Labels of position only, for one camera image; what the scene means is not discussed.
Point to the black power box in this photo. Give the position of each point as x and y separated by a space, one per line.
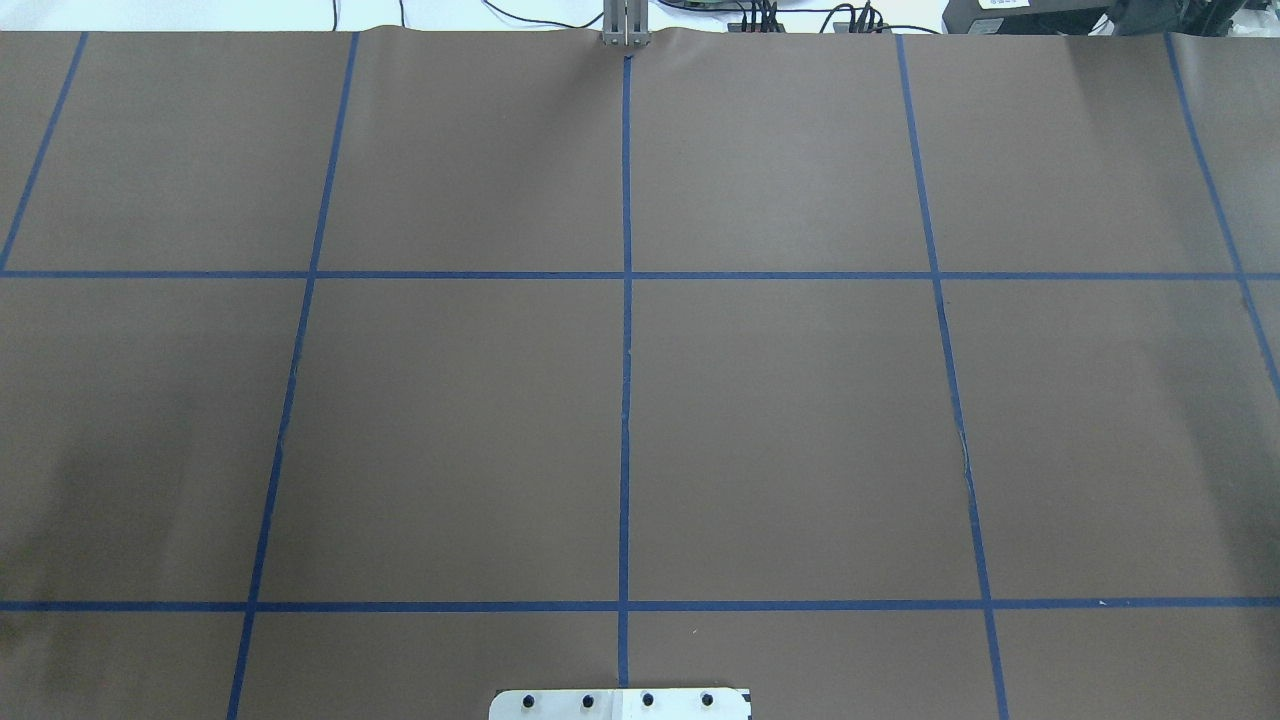
1066 18

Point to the aluminium frame post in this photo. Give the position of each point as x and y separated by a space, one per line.
625 23

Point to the white camera mast base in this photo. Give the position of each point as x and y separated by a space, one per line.
623 703

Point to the usb hub with cables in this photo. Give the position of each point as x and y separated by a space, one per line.
773 17

